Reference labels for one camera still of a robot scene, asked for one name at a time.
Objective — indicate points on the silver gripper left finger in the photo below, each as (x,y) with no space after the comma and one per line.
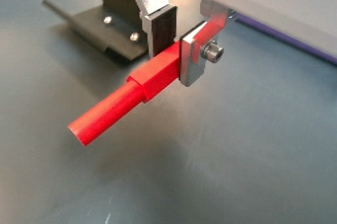
(158,14)

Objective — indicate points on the black angled holder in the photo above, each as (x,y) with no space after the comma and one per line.
(110,26)

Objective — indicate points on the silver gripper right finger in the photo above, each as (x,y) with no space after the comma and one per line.
(199,47)

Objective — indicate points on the red peg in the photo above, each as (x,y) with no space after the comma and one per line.
(144,84)

